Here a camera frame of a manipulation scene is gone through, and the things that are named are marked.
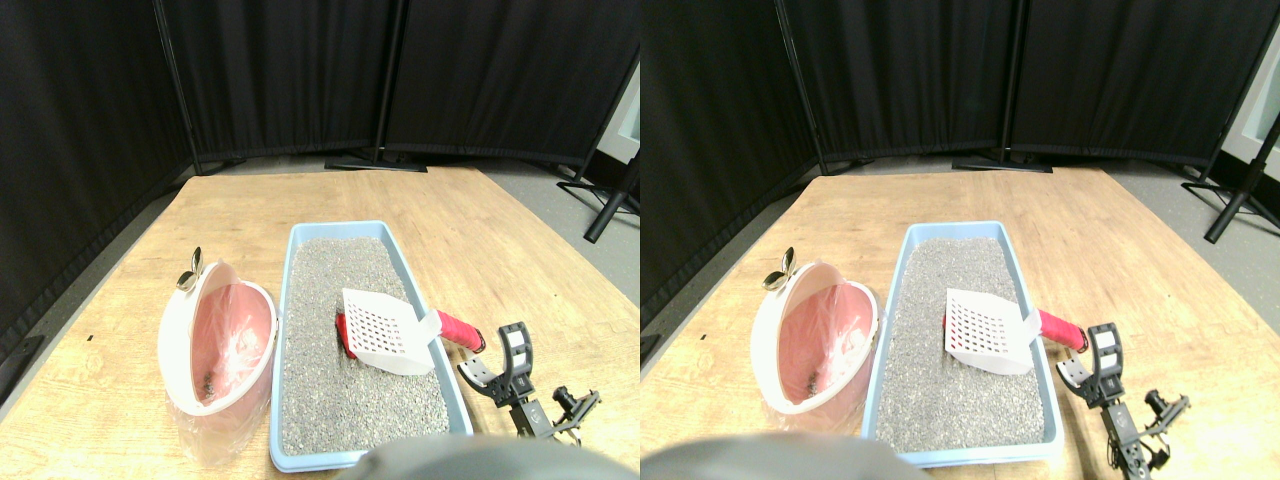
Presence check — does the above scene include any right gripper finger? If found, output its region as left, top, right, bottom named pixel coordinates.
left=1086, top=323, right=1123, bottom=388
left=1055, top=357, right=1097, bottom=394
left=497, top=321, right=535, bottom=391
left=457, top=357, right=506, bottom=399

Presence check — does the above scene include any white scoop with red handle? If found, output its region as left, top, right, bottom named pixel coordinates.
left=942, top=288, right=1089, bottom=376
left=338, top=288, right=488, bottom=377

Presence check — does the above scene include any blue litter tray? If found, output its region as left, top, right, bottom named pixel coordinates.
left=861, top=220, right=1065, bottom=469
left=268, top=220, right=475, bottom=473

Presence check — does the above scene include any black tripod stand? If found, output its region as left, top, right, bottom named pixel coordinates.
left=557, top=150, right=641, bottom=244
left=1180, top=100, right=1280, bottom=244

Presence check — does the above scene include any black curtain stand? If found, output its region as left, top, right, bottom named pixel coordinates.
left=951, top=0, right=1054, bottom=174
left=152, top=0, right=246, bottom=177
left=324, top=0, right=429, bottom=174
left=773, top=0, right=871, bottom=177

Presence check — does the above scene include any white bin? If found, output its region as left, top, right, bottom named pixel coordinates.
left=157, top=246, right=280, bottom=468
left=750, top=246, right=881, bottom=433

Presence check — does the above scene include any black bracket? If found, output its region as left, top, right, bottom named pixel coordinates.
left=545, top=386, right=603, bottom=441
left=1140, top=388, right=1192, bottom=436

